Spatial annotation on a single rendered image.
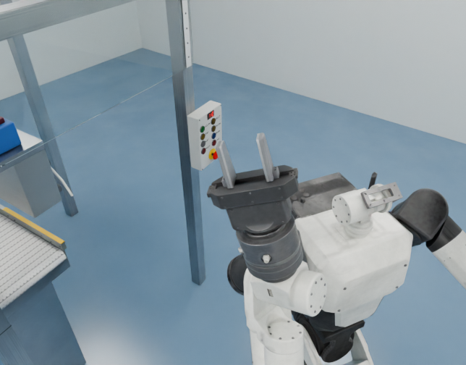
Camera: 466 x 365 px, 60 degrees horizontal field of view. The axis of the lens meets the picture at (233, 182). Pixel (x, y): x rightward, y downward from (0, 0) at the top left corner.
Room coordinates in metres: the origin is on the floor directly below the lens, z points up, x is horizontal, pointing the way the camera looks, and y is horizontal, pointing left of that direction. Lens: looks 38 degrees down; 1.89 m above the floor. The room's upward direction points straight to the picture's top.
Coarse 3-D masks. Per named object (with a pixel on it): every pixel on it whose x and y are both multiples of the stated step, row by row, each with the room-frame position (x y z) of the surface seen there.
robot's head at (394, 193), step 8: (376, 184) 0.69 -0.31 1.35; (392, 184) 0.66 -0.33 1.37; (368, 192) 0.63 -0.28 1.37; (376, 192) 0.64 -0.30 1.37; (392, 192) 0.64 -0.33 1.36; (400, 192) 0.65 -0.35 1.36; (368, 200) 0.62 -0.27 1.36; (384, 200) 0.63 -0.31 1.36; (392, 200) 0.63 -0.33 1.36; (368, 208) 0.61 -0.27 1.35
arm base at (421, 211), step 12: (420, 192) 0.75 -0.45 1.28; (432, 192) 0.75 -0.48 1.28; (408, 204) 0.73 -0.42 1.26; (420, 204) 0.73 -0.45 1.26; (432, 204) 0.73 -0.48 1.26; (444, 204) 0.72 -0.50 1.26; (396, 216) 0.72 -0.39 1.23; (408, 216) 0.71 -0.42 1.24; (420, 216) 0.70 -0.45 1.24; (432, 216) 0.70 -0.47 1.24; (444, 216) 0.70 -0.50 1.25; (408, 228) 0.69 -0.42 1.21; (420, 228) 0.68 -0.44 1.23; (432, 228) 0.68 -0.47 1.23; (420, 240) 0.68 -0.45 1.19
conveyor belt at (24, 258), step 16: (0, 224) 1.11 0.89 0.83; (16, 224) 1.11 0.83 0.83; (0, 240) 1.02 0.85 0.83; (16, 240) 1.02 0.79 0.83; (32, 240) 1.02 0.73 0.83; (0, 256) 0.95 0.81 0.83; (16, 256) 0.95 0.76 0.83; (32, 256) 0.95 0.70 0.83; (48, 256) 0.95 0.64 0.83; (64, 256) 0.97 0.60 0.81; (0, 272) 0.88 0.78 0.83; (16, 272) 0.88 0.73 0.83; (32, 272) 0.88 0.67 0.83; (48, 272) 0.91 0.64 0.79; (0, 288) 0.81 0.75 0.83; (16, 288) 0.82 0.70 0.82; (0, 304) 0.76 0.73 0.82
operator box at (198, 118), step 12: (204, 108) 1.54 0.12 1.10; (216, 108) 1.55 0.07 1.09; (192, 120) 1.45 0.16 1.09; (204, 120) 1.47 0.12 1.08; (216, 120) 1.55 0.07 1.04; (192, 132) 1.46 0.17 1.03; (204, 132) 1.47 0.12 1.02; (216, 132) 1.55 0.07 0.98; (192, 144) 1.46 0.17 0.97; (216, 144) 1.54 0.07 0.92; (192, 156) 1.46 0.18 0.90; (204, 156) 1.46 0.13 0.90; (204, 168) 1.46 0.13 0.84
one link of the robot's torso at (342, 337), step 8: (296, 312) 0.72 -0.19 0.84; (344, 328) 0.61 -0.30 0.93; (352, 328) 0.61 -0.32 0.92; (320, 336) 0.59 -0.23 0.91; (328, 336) 0.58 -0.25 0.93; (336, 336) 0.59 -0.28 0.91; (344, 336) 0.60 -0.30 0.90; (336, 344) 0.60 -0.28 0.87; (344, 344) 0.61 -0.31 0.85; (352, 344) 0.62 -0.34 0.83; (328, 352) 0.59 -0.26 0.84; (336, 352) 0.60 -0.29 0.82; (344, 352) 0.61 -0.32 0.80; (328, 360) 0.59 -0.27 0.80; (336, 360) 0.60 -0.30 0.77
